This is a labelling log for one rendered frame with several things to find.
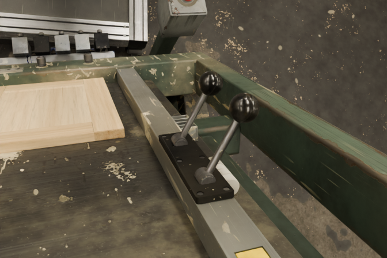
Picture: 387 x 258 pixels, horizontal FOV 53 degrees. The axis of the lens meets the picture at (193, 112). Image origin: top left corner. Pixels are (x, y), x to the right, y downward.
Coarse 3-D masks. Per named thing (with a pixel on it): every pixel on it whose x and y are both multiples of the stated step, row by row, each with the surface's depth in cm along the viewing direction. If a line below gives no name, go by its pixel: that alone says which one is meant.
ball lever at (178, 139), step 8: (208, 72) 58; (200, 80) 58; (208, 80) 57; (216, 80) 57; (200, 88) 58; (208, 88) 57; (216, 88) 57; (200, 96) 59; (200, 104) 59; (192, 112) 59; (192, 120) 59; (184, 128) 60; (176, 136) 60; (184, 136) 60; (176, 144) 59; (184, 144) 59
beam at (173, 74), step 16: (32, 64) 113; (48, 64) 113; (64, 64) 112; (80, 64) 112; (96, 64) 112; (112, 64) 112; (128, 64) 112; (144, 64) 113; (160, 64) 115; (176, 64) 116; (192, 64) 118; (0, 80) 102; (16, 80) 104; (32, 80) 105; (48, 80) 106; (64, 80) 108; (112, 80) 112; (144, 80) 115; (160, 80) 116; (176, 80) 118; (192, 80) 119
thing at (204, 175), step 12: (240, 96) 47; (252, 96) 47; (240, 108) 46; (252, 108) 46; (240, 120) 47; (252, 120) 48; (228, 132) 48; (228, 144) 49; (216, 156) 49; (204, 168) 50; (204, 180) 48
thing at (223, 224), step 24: (120, 72) 108; (144, 96) 86; (144, 120) 75; (168, 120) 72; (168, 168) 58; (192, 216) 48; (216, 216) 44; (240, 216) 44; (216, 240) 40; (240, 240) 40; (264, 240) 40
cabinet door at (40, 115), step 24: (0, 96) 94; (24, 96) 95; (48, 96) 95; (72, 96) 95; (96, 96) 94; (0, 120) 79; (24, 120) 79; (48, 120) 79; (72, 120) 79; (96, 120) 78; (120, 120) 78; (0, 144) 68; (24, 144) 69; (48, 144) 71
